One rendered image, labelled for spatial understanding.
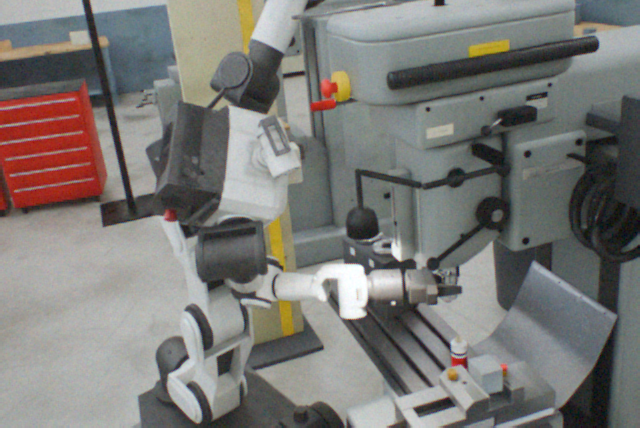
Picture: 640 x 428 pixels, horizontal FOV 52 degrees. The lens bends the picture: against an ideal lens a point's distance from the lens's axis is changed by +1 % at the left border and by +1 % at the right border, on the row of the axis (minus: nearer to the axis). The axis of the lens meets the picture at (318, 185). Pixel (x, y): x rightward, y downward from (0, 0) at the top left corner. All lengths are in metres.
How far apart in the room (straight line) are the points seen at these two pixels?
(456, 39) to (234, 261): 0.64
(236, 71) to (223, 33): 1.48
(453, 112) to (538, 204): 0.32
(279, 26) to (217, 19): 1.43
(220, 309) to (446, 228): 0.77
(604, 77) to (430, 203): 0.46
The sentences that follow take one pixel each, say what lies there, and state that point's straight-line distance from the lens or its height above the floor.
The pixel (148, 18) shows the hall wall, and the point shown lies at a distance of 10.31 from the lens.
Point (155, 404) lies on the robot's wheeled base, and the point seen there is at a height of 0.57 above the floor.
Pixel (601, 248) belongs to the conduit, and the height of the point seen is 1.40.
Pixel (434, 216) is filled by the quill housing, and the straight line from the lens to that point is 1.43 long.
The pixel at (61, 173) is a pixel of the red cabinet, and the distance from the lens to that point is 5.98.
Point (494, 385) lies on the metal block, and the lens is 1.59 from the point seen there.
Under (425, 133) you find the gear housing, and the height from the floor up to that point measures 1.67.
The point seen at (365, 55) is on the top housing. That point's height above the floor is 1.83.
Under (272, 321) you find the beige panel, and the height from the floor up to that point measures 0.14.
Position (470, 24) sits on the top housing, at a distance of 1.31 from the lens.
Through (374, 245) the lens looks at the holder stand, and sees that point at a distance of 1.97.
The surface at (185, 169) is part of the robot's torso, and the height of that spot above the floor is 1.61.
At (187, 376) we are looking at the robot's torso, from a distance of 2.33.
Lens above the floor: 2.06
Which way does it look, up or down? 22 degrees down
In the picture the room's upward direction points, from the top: 6 degrees counter-clockwise
